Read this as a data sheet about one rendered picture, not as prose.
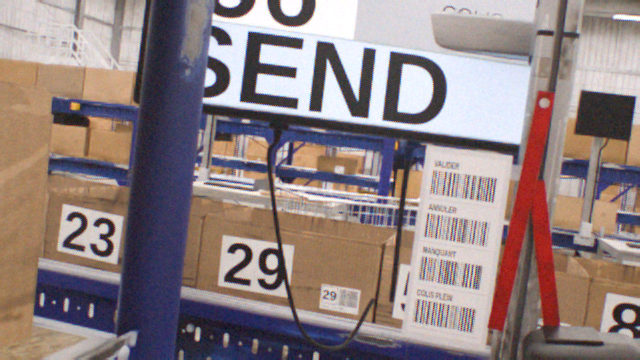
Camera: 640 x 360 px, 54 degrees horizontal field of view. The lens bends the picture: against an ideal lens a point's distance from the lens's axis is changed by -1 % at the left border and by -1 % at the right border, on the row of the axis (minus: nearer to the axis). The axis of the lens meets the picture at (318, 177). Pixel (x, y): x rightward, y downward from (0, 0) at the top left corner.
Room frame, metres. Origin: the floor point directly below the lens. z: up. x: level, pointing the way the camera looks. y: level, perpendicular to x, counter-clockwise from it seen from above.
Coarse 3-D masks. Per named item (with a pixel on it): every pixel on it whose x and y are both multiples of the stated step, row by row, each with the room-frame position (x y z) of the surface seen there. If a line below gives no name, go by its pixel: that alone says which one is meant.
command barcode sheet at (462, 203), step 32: (448, 160) 0.64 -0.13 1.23; (480, 160) 0.63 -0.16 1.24; (512, 160) 0.63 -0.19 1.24; (448, 192) 0.64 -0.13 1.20; (480, 192) 0.63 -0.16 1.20; (416, 224) 0.65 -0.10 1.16; (448, 224) 0.64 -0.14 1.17; (480, 224) 0.63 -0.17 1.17; (416, 256) 0.64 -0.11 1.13; (448, 256) 0.64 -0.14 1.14; (480, 256) 0.63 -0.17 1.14; (416, 288) 0.64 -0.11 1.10; (448, 288) 0.64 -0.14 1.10; (480, 288) 0.63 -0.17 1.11; (416, 320) 0.64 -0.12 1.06; (448, 320) 0.63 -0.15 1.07; (480, 320) 0.63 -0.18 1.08
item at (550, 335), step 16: (528, 336) 0.60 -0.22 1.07; (544, 336) 0.57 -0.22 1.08; (560, 336) 0.57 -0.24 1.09; (576, 336) 0.57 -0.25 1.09; (592, 336) 0.56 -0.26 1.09; (608, 336) 0.57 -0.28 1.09; (624, 336) 0.58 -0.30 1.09; (528, 352) 0.57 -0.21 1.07; (544, 352) 0.56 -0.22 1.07; (560, 352) 0.55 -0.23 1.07; (576, 352) 0.55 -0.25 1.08; (592, 352) 0.55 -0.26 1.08; (608, 352) 0.54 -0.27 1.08; (624, 352) 0.54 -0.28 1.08
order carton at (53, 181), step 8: (48, 176) 1.78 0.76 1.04; (56, 176) 1.78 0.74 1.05; (64, 176) 1.77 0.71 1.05; (48, 184) 1.78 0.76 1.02; (56, 184) 1.78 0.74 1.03; (64, 184) 1.77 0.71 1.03; (72, 184) 1.76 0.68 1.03; (80, 184) 1.76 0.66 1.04; (88, 184) 1.75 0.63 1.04; (96, 184) 1.74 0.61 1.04; (104, 184) 1.74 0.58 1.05; (48, 192) 1.45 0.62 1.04; (48, 200) 1.45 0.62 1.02; (40, 248) 1.45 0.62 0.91; (40, 256) 1.45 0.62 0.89
